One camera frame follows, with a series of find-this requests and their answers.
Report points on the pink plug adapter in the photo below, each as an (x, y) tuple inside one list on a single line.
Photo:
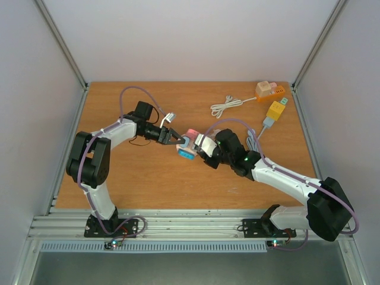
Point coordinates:
[(192, 134)]

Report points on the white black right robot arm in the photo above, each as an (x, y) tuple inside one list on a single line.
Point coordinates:
[(324, 209)]

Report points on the light blue usb charger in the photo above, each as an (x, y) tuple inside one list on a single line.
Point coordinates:
[(188, 142)]

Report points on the left controller board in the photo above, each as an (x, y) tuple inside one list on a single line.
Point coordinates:
[(112, 245)]

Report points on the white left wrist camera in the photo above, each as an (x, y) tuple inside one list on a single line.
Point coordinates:
[(169, 117)]

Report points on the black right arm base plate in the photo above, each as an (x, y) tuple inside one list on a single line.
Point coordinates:
[(258, 228)]

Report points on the grey slotted cable duct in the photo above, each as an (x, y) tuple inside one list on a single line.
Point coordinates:
[(156, 247)]

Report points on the right controller board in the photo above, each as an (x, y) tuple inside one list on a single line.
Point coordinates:
[(277, 243)]

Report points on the aluminium rail frame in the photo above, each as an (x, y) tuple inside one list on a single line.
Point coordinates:
[(176, 199)]

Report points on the yellow cube socket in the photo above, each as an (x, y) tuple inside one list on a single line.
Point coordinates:
[(275, 110)]

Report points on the round beige power strip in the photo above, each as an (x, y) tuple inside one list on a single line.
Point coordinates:
[(186, 149)]

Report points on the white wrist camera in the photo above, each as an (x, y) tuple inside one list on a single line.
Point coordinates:
[(205, 146), (169, 117)]

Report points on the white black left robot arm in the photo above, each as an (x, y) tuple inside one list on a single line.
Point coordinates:
[(89, 160)]

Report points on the controller board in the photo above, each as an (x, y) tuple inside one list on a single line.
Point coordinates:
[(277, 243), (112, 245)]

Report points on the green small plug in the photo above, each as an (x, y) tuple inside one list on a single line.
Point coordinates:
[(284, 101)]

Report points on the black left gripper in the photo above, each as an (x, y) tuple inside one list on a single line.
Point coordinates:
[(165, 136)]

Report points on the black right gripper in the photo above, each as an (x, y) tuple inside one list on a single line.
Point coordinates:
[(208, 158)]

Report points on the beige cube plug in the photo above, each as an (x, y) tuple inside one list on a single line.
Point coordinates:
[(263, 88)]

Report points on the orange power strip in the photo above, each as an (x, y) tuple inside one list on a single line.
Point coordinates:
[(275, 93)]

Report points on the teal plug adapter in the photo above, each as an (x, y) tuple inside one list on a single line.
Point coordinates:
[(186, 154)]

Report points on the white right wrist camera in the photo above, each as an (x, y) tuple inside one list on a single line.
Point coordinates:
[(205, 146)]

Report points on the pink small plug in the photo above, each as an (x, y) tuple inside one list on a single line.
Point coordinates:
[(273, 85)]

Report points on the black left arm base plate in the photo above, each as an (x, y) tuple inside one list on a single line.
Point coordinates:
[(93, 229)]

